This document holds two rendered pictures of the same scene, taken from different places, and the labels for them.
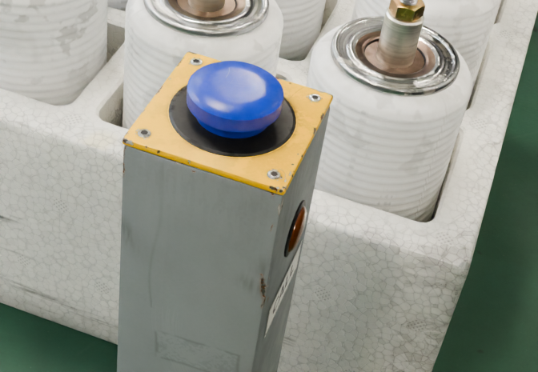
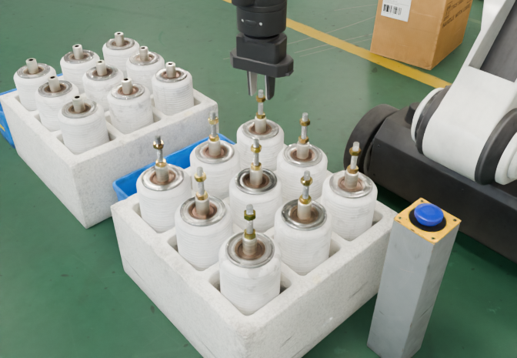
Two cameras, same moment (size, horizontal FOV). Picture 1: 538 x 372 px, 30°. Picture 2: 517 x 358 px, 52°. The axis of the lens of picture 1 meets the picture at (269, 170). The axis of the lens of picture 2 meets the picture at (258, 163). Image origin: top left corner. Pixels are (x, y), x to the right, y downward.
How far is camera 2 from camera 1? 0.71 m
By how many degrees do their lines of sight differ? 42
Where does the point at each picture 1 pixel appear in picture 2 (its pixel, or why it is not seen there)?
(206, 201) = (447, 239)
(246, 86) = (430, 209)
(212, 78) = (425, 214)
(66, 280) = (307, 337)
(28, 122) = (298, 296)
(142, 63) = (312, 246)
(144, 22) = (308, 234)
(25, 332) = not seen: outside the picture
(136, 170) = (435, 248)
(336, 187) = (361, 229)
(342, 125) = (363, 212)
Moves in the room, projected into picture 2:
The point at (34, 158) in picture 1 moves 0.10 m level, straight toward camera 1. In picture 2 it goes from (301, 306) to (365, 321)
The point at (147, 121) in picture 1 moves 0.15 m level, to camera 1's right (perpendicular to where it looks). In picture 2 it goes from (427, 235) to (461, 181)
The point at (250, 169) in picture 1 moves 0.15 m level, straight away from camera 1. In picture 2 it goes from (451, 223) to (356, 186)
